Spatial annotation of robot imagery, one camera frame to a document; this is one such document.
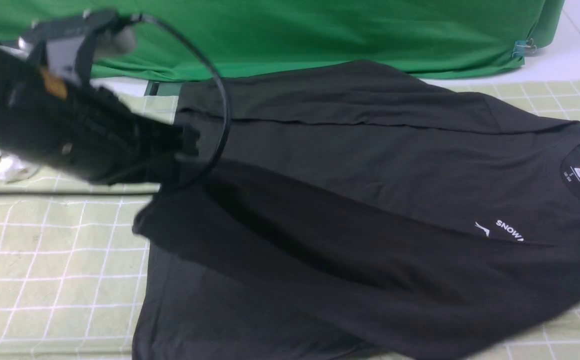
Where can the dark green base plate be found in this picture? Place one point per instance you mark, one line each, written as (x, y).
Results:
(162, 89)

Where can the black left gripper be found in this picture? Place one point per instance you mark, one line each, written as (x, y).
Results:
(126, 147)

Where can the green backdrop cloth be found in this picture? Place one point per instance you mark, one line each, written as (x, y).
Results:
(431, 39)

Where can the gray wrist camera mount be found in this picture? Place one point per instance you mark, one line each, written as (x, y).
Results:
(68, 46)

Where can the crumpled white shirt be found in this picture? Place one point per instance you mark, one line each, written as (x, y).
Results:
(14, 169)

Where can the light green checkered tablecloth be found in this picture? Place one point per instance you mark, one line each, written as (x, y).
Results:
(73, 276)

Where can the teal binder clip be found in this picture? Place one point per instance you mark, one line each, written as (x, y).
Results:
(523, 48)

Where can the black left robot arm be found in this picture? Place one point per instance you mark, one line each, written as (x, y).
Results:
(84, 131)

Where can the dark gray long-sleeved shirt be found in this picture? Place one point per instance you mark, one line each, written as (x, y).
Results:
(357, 206)

